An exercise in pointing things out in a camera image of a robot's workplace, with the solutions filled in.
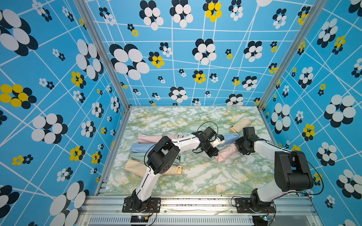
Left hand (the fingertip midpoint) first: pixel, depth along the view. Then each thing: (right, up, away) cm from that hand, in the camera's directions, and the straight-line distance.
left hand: (219, 153), depth 90 cm
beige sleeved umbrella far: (+21, +19, +15) cm, 32 cm away
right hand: (+14, +5, +6) cm, 17 cm away
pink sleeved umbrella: (-50, +9, +7) cm, 51 cm away
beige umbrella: (-28, -8, -7) cm, 30 cm away
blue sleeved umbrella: (+10, +8, +9) cm, 16 cm away
